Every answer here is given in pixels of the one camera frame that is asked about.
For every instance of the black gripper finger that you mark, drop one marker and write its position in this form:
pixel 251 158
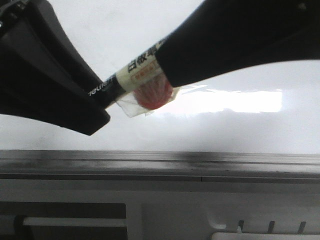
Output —
pixel 42 76
pixel 222 36

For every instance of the white black whiteboard marker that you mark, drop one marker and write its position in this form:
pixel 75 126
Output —
pixel 137 72

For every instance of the red round magnet with tape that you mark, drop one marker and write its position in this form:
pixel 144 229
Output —
pixel 148 97

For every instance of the white whiteboard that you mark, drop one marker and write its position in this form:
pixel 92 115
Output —
pixel 272 108

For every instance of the grey aluminium whiteboard frame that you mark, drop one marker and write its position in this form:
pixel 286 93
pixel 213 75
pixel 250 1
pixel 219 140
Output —
pixel 160 166

